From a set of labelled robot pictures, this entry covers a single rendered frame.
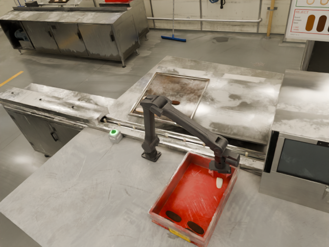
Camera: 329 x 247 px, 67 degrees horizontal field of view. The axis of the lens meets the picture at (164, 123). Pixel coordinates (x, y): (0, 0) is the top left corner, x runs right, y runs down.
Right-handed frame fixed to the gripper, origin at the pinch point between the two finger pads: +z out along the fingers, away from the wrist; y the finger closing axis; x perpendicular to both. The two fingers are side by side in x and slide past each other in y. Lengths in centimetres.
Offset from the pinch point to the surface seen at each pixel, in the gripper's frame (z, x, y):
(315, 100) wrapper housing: -40, 17, 43
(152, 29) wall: 87, 451, -154
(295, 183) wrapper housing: -8.7, -7.9, 36.3
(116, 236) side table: 9, -37, -53
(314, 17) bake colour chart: -52, 88, 56
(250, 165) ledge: 4.2, 11.4, 17.6
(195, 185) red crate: 8.1, -2.5, -14.2
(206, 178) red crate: 8.0, 3.3, -7.6
